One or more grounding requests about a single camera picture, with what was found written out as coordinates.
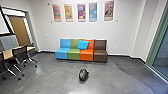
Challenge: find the black plastic trash bag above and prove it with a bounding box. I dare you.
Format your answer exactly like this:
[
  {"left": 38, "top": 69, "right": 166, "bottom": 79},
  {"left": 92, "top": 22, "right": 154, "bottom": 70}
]
[{"left": 78, "top": 68, "right": 90, "bottom": 82}]

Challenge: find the brown wooden door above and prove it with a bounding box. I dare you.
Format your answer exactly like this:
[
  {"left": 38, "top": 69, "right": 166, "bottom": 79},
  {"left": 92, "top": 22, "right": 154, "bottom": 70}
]
[{"left": 8, "top": 15, "right": 32, "bottom": 48}]

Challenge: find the green framed glass door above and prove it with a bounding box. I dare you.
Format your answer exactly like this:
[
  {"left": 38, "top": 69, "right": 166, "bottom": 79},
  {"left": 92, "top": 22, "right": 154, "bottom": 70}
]
[{"left": 145, "top": 0, "right": 168, "bottom": 82}]

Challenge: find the blue square cushion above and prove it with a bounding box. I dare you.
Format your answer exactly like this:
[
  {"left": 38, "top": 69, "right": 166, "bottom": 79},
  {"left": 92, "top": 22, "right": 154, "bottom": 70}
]
[{"left": 76, "top": 39, "right": 90, "bottom": 51}]

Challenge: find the orange sofa seat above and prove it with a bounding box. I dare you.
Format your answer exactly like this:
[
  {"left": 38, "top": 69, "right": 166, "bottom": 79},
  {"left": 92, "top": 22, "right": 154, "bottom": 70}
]
[{"left": 79, "top": 39, "right": 96, "bottom": 63}]

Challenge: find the green sofa seat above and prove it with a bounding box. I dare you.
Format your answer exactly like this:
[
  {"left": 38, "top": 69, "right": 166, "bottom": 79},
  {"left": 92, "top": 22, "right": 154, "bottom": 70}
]
[{"left": 67, "top": 39, "right": 82, "bottom": 62}]

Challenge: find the blue sofa seat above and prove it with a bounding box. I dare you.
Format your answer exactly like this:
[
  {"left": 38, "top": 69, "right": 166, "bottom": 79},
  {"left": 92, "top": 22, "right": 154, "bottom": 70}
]
[{"left": 55, "top": 38, "right": 72, "bottom": 61}]

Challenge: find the desk with chairs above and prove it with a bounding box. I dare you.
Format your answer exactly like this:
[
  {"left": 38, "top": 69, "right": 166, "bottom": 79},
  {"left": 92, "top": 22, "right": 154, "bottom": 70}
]
[{"left": 11, "top": 44, "right": 39, "bottom": 69}]

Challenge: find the light wooden office table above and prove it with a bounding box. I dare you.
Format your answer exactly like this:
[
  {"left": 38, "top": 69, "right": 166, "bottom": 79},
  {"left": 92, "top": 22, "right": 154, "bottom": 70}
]
[{"left": 0, "top": 46, "right": 36, "bottom": 62}]

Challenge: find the black office chair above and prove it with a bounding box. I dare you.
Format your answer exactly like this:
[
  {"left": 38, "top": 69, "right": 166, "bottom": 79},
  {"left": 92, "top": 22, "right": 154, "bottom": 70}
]
[{"left": 0, "top": 51, "right": 22, "bottom": 81}]

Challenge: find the purple wall poster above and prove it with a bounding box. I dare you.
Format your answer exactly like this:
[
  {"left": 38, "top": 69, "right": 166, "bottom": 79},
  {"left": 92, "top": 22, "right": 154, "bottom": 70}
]
[{"left": 76, "top": 3, "right": 87, "bottom": 23}]

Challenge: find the light blue wall poster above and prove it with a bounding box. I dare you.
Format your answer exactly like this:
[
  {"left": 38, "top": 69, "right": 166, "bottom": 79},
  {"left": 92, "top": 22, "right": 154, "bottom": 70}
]
[{"left": 88, "top": 1, "right": 99, "bottom": 23}]

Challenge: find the yellow and pink wall poster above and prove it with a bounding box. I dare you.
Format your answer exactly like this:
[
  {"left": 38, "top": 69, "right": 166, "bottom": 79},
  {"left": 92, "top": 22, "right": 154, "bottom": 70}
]
[{"left": 63, "top": 3, "right": 74, "bottom": 23}]

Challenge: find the orange and blue wall poster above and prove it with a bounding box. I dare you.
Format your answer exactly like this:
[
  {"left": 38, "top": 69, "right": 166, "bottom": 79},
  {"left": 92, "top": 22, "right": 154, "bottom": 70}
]
[{"left": 52, "top": 3, "right": 63, "bottom": 23}]

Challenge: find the pink and navy wall poster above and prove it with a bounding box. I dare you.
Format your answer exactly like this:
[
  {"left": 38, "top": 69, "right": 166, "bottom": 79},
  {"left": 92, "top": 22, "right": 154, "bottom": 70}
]
[{"left": 103, "top": 0, "right": 115, "bottom": 22}]

